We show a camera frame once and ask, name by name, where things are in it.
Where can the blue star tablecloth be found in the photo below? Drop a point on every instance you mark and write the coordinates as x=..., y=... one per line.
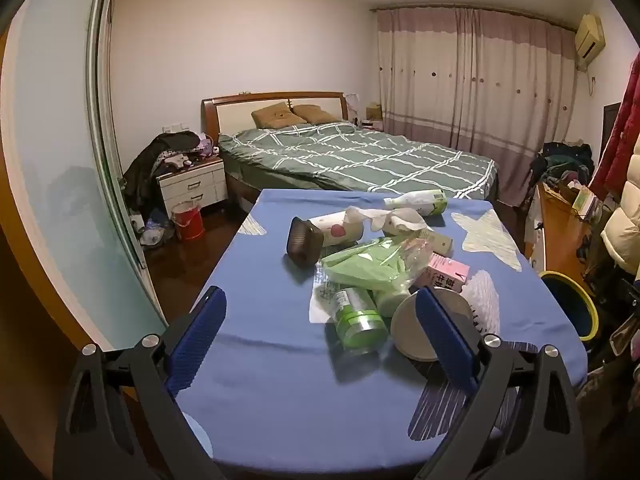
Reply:
x=270, y=280

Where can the beige paper box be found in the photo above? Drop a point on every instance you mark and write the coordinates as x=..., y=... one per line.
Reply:
x=440, y=242

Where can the white green bottle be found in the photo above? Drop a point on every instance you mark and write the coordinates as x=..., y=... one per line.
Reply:
x=417, y=202

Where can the white nightstand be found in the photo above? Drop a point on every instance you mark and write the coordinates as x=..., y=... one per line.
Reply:
x=192, y=185

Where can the white table lamp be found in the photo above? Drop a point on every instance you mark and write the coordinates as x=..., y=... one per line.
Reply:
x=352, y=105

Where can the dark clothes pile on nightstand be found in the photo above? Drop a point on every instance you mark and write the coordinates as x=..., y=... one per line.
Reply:
x=160, y=152

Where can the clear bubble wrap sheet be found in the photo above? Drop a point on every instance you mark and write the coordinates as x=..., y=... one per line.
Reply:
x=487, y=300

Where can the black monitor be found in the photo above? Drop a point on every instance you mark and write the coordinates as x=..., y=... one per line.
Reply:
x=611, y=125

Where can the green plastic bag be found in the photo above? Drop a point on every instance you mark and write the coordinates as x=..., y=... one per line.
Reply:
x=370, y=267

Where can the red bucket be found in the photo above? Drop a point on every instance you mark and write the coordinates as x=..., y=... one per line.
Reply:
x=189, y=220

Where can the red coat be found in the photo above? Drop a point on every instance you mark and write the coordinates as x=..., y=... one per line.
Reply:
x=617, y=140

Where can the plastic bags on floor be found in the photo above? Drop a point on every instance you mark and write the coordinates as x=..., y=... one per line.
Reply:
x=152, y=230

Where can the green box on desk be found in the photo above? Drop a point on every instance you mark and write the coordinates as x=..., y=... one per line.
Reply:
x=582, y=200

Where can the pink milk carton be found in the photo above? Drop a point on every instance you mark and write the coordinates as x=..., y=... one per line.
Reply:
x=442, y=272

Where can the small cardboard box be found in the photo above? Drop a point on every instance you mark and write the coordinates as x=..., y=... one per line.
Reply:
x=374, y=111

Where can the white wall switch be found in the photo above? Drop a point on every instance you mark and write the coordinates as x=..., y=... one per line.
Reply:
x=175, y=128

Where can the plain brown pillow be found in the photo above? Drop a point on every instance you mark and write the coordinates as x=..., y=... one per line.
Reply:
x=315, y=113

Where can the white tissue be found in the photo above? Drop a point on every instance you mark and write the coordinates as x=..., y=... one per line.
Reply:
x=395, y=220

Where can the frosted glass sliding door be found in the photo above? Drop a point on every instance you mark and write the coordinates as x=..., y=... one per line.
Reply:
x=60, y=185

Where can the green checked bedspread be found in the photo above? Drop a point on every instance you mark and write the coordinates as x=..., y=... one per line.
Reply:
x=350, y=160

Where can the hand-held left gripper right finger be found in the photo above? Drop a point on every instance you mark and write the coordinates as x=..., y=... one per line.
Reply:
x=445, y=340

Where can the yellow rimmed blue trash bin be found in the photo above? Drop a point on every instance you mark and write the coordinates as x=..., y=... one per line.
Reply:
x=570, y=300

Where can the cream puffer jacket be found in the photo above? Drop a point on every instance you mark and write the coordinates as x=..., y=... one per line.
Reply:
x=622, y=230

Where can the pink beige curtain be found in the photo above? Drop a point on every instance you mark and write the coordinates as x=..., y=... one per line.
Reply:
x=450, y=85

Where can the green transparent jar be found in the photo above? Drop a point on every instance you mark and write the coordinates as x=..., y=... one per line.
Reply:
x=357, y=320

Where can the beige air conditioner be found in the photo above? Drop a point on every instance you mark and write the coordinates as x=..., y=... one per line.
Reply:
x=590, y=35

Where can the dark brown ribbed container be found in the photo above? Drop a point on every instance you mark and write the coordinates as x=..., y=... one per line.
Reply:
x=302, y=242

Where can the white bottle red label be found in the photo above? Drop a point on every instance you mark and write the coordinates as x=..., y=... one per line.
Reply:
x=335, y=230

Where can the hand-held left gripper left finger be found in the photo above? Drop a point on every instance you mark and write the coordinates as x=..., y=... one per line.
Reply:
x=200, y=335

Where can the wooden bed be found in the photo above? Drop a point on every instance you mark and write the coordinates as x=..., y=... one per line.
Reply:
x=230, y=110

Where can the wooden top desk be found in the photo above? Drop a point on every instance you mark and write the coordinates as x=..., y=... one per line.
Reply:
x=560, y=230

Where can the brown pillow with face print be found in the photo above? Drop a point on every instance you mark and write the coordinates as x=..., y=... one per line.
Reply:
x=277, y=116

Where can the clothes pile on desk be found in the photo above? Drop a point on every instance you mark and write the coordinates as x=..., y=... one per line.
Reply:
x=565, y=160

